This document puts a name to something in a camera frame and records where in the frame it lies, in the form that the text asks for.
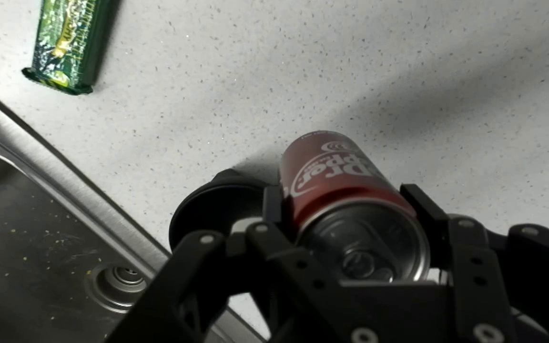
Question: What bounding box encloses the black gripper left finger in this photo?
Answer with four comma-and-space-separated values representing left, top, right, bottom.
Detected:
262, 185, 283, 225

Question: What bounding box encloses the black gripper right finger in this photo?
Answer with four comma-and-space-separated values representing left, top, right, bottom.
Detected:
399, 184, 449, 267

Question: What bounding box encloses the red Dr Pepper can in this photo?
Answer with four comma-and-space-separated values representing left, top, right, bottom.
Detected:
279, 132, 430, 283

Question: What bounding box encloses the black bowl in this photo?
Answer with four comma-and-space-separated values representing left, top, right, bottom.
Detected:
167, 168, 281, 248

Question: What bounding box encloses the stainless steel sink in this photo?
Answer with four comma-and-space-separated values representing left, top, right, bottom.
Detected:
0, 104, 167, 343

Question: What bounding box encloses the green granola bar wrapper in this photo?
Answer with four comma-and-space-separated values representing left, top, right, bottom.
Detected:
22, 0, 121, 96

